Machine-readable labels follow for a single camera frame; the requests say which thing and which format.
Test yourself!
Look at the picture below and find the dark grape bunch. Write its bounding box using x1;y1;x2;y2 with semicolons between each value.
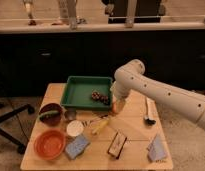
91;91;110;105

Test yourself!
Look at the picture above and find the brown rectangular box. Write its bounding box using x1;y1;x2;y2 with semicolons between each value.
107;132;127;159

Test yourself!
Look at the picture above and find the small metal cup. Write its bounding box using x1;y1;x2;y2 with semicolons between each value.
64;109;76;121

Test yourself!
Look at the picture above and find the orange plastic bowl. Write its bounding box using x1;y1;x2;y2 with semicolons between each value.
34;129;66;160

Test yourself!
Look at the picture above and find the green plastic tray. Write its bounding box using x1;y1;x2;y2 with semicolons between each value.
60;76;112;111

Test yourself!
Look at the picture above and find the black office chair base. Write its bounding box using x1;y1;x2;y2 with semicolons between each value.
0;104;35;154

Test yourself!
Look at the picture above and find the dark brown bowl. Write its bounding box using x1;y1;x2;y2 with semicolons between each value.
38;103;62;126

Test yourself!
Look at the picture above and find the yellow corn toy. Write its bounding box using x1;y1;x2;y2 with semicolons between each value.
92;119;109;135

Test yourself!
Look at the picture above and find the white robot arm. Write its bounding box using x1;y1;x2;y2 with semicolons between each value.
112;59;205;130

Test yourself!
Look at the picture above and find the orange peach fruit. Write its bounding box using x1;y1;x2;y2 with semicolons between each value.
112;103;118;114

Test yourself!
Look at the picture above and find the light blue folded cloth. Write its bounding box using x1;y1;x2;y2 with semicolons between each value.
147;134;167;162

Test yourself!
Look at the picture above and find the white round cup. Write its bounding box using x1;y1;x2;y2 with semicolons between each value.
66;120;84;137

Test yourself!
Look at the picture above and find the blue sponge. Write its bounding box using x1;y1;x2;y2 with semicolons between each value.
65;134;90;159

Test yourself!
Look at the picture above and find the green cucumber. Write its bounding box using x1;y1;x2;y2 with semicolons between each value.
39;110;60;121

